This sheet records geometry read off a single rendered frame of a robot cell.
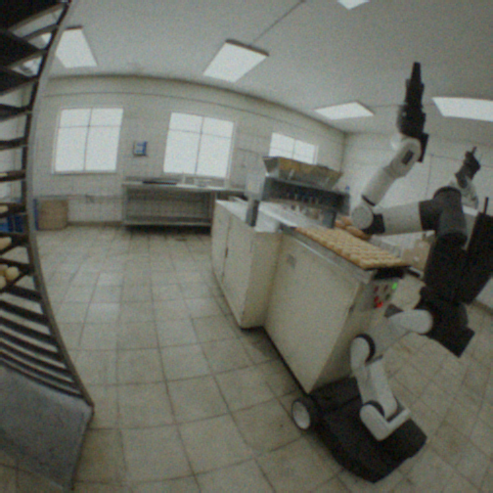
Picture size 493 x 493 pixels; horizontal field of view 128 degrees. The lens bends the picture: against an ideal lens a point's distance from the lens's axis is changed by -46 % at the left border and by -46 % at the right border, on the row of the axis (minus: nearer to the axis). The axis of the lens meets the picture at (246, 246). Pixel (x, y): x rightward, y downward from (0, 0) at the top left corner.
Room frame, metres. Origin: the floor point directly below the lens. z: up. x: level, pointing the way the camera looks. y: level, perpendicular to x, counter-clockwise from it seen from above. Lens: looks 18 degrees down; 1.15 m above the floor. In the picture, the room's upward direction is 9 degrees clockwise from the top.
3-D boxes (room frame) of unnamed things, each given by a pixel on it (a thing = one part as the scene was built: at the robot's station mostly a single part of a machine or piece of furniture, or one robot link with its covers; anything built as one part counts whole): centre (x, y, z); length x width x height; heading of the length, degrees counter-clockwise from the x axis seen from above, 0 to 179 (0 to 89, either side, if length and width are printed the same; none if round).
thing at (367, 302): (0.79, -0.64, 0.77); 0.24 x 0.04 x 0.14; 112
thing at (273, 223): (1.96, 0.05, 0.88); 1.28 x 0.01 x 0.07; 22
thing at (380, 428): (0.44, -0.78, 0.28); 0.21 x 0.20 x 0.13; 22
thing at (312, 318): (1.13, -0.51, 0.45); 0.70 x 0.34 x 0.90; 22
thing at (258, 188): (1.60, -0.32, 1.01); 0.72 x 0.33 x 0.34; 112
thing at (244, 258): (2.04, -0.14, 0.42); 1.28 x 0.72 x 0.84; 22
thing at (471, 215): (0.50, -0.76, 1.10); 0.34 x 0.30 x 0.36; 112
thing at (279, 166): (1.60, -0.32, 1.25); 0.56 x 0.29 x 0.14; 112
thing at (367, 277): (1.65, -0.14, 0.87); 2.01 x 0.03 x 0.07; 22
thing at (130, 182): (4.15, 0.76, 0.61); 3.40 x 0.70 x 1.22; 117
